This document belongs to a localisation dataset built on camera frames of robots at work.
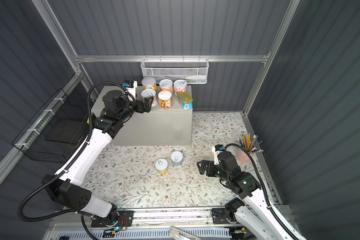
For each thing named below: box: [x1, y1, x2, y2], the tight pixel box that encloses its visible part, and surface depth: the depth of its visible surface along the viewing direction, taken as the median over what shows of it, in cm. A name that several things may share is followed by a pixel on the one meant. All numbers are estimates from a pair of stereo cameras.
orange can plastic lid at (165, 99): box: [158, 90, 173, 110], surface depth 73 cm
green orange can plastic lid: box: [141, 77, 157, 92], surface depth 78 cm
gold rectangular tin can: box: [176, 90, 193, 110], surface depth 75 cm
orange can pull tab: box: [159, 79, 174, 93], surface depth 80 cm
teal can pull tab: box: [171, 151, 183, 166], surface depth 91 cm
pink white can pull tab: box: [173, 79, 188, 93], surface depth 80 cm
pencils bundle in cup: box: [237, 133, 264, 152], surface depth 90 cm
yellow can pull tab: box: [155, 158, 168, 175], surface depth 88 cm
